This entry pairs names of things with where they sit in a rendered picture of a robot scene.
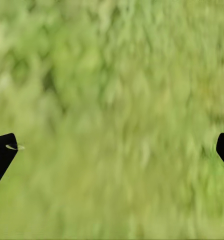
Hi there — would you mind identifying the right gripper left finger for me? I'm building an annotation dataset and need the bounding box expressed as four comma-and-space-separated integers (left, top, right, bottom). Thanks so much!
0, 133, 25, 181

